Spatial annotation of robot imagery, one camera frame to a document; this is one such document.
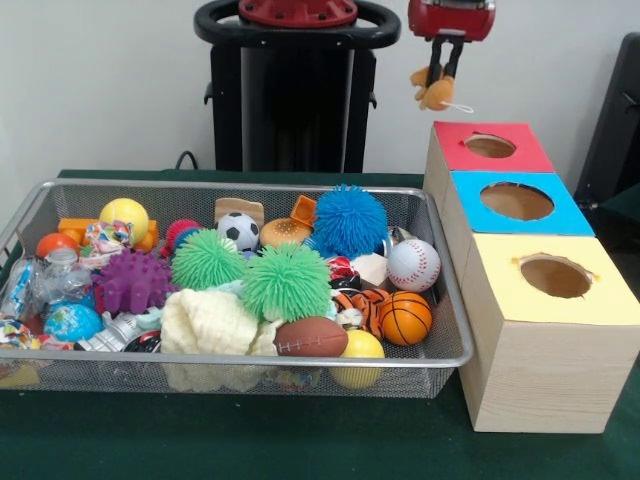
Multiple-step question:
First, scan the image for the brown football toy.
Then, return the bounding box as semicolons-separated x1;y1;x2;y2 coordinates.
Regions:
273;316;350;358

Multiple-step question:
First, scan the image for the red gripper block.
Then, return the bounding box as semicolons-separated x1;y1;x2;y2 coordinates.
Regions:
407;0;498;81

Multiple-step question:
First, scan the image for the green cloth side table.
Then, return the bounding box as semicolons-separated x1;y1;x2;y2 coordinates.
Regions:
597;180;640;221

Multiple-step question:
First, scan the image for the white baseball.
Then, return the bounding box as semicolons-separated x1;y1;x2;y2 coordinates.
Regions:
385;237;442;293

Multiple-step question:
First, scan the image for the black and white soccer ball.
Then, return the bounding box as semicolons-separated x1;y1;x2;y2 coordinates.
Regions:
217;212;261;251

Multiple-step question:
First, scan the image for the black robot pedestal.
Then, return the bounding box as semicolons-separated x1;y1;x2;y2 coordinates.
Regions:
193;0;402;174

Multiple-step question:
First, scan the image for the silver mesh bin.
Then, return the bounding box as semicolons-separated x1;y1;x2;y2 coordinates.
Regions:
0;178;475;400

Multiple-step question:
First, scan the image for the black upright panel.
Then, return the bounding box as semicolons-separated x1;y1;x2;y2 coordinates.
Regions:
573;32;640;204

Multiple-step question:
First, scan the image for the wooden three-hole box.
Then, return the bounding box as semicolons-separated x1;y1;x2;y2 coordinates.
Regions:
422;120;640;434

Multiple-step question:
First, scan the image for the cream knitted cloth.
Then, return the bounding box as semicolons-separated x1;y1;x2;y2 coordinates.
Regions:
159;288;284;394

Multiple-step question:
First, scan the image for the dark green tablecloth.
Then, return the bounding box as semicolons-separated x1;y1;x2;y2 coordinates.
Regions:
0;168;640;480

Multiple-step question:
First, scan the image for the yellow smooth ball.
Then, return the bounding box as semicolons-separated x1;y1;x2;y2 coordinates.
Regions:
329;329;386;390

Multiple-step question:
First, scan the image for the orange basketball toy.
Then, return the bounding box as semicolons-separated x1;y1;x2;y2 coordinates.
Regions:
378;289;433;346

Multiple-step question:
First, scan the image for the small plush monkey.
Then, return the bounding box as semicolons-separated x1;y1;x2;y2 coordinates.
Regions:
409;65;474;114

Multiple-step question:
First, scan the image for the blue spiky rubber ball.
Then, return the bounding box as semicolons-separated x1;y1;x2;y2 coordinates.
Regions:
313;183;390;260

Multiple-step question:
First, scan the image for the purple knobbly ball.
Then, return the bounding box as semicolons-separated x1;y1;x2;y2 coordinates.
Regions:
92;248;176;317

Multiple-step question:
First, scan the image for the green spiky rubber ball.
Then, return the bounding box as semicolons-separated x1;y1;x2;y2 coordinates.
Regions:
239;239;332;321
170;228;250;291

